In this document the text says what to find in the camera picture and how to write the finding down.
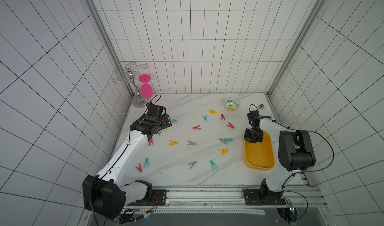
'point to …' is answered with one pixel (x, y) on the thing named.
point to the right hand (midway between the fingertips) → (245, 139)
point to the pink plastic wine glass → (146, 90)
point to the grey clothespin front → (193, 163)
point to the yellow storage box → (260, 156)
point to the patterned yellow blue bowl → (231, 104)
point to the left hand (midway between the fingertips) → (159, 125)
